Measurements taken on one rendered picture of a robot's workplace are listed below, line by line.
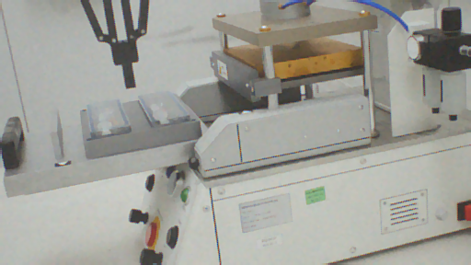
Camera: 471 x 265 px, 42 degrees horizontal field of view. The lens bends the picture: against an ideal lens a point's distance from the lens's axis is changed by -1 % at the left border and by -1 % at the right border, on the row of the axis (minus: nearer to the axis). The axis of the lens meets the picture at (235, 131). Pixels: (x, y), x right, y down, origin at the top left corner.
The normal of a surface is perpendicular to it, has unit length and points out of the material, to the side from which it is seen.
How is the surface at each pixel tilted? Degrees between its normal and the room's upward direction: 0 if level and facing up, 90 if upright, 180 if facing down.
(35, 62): 90
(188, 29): 90
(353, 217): 90
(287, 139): 90
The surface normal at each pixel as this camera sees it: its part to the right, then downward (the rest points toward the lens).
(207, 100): 0.26, 0.25
